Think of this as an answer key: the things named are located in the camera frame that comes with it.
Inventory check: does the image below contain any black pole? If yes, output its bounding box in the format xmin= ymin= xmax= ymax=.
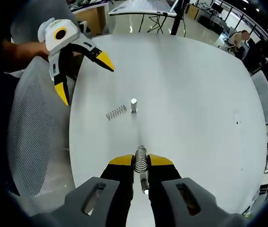
xmin=170 ymin=0 xmax=184 ymax=36

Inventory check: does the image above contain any metal coil spring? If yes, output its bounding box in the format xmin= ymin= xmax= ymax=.
xmin=105 ymin=105 xmax=128 ymax=121
xmin=134 ymin=145 xmax=149 ymax=174

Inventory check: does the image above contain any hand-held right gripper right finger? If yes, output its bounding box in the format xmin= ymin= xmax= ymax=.
xmin=147 ymin=153 xmax=247 ymax=227

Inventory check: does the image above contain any long white table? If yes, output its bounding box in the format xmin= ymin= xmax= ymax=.
xmin=107 ymin=0 xmax=178 ymax=17

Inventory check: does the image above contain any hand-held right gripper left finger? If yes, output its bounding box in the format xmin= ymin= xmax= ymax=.
xmin=29 ymin=153 xmax=135 ymax=227

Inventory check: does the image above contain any wooden desk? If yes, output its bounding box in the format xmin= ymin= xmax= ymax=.
xmin=71 ymin=1 xmax=109 ymax=36

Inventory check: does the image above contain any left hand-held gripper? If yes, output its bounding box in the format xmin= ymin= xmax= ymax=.
xmin=37 ymin=17 xmax=115 ymax=106

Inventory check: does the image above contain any person's left forearm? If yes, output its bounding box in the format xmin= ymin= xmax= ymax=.
xmin=2 ymin=39 xmax=50 ymax=72

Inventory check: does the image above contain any silver metal pin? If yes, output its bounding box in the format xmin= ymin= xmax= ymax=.
xmin=130 ymin=98 xmax=138 ymax=114

